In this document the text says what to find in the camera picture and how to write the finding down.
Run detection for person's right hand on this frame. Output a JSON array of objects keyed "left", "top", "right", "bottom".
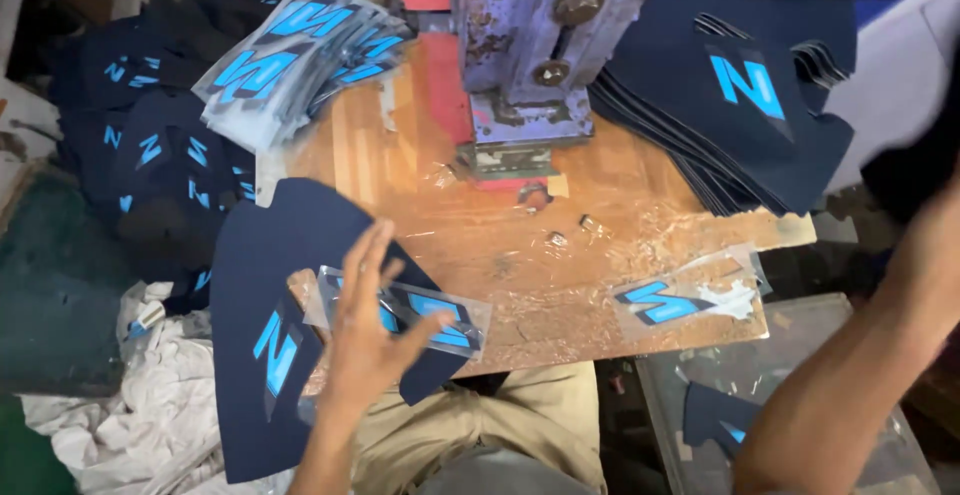
[{"left": 892, "top": 168, "right": 960, "bottom": 287}]

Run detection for person's left hand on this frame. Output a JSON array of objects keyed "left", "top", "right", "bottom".
[{"left": 328, "top": 217, "right": 456, "bottom": 411}]

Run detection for plain navy fabric piece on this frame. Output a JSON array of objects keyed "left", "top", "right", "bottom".
[{"left": 858, "top": 37, "right": 960, "bottom": 226}]

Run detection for clear transfer film blue logo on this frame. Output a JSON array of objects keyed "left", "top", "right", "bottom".
[
  {"left": 303, "top": 264, "right": 494, "bottom": 362},
  {"left": 609, "top": 243, "right": 771, "bottom": 343}
]

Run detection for navy fabric piece blue logo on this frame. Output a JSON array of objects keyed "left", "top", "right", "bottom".
[{"left": 210, "top": 177, "right": 470, "bottom": 484}]

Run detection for person's khaki trousers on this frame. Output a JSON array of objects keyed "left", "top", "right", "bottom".
[{"left": 352, "top": 360, "right": 609, "bottom": 495}]

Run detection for white fabric bag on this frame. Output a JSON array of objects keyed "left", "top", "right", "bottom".
[{"left": 821, "top": 0, "right": 960, "bottom": 196}]

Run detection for person's grey shirt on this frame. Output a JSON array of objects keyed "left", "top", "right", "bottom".
[{"left": 416, "top": 446, "right": 603, "bottom": 495}]

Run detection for white crumpled sack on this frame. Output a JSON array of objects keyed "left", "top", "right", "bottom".
[{"left": 21, "top": 281, "right": 301, "bottom": 495}]

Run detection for clear plastic storage box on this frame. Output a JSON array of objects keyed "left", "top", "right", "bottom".
[{"left": 636, "top": 292, "right": 940, "bottom": 495}]

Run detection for stack of navy fabric panels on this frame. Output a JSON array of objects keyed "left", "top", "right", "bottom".
[{"left": 588, "top": 0, "right": 860, "bottom": 218}]

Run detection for red press pad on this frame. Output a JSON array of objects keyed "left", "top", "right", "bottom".
[{"left": 396, "top": 0, "right": 477, "bottom": 147}]

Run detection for heap of navy printed cutouts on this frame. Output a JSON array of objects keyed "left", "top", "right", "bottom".
[{"left": 48, "top": 0, "right": 286, "bottom": 316}]

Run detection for stack of clear logo films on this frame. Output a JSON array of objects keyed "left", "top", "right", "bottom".
[{"left": 191, "top": 0, "right": 415, "bottom": 155}]

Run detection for small navy fabric piece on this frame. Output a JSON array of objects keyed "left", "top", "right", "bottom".
[{"left": 681, "top": 381, "right": 765, "bottom": 460}]

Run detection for purple metal press machine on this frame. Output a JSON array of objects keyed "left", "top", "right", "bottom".
[{"left": 446, "top": 0, "right": 669, "bottom": 181}]

